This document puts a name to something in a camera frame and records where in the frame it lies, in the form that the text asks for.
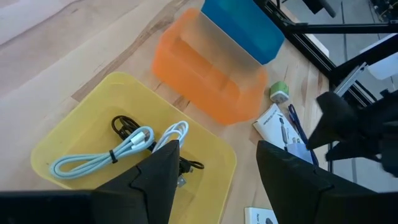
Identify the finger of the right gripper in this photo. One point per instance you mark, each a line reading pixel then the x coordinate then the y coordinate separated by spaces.
pixel 337 121
pixel 354 152

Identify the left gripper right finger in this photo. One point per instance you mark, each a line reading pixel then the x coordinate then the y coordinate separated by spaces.
pixel 289 183

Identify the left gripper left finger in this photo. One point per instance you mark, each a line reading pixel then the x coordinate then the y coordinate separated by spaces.
pixel 155 186

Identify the lavender charger block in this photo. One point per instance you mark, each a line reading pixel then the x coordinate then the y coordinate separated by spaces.
pixel 300 151

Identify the white card reader box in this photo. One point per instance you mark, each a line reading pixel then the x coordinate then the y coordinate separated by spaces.
pixel 256 216
pixel 272 124

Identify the green charger plug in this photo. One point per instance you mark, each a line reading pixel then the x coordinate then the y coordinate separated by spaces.
pixel 279 91

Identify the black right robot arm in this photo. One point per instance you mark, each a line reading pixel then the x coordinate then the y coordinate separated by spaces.
pixel 314 6

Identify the yellow plastic bin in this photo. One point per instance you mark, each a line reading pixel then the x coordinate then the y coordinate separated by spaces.
pixel 93 102

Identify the orange plastic bin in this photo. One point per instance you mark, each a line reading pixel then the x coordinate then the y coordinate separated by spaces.
pixel 199 81

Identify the blue plastic bin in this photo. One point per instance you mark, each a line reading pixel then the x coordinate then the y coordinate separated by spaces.
pixel 248 28

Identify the purple pen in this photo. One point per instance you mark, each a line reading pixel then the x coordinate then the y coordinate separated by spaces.
pixel 295 119

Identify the silver frame bracket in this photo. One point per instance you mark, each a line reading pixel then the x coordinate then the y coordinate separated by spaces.
pixel 351 79

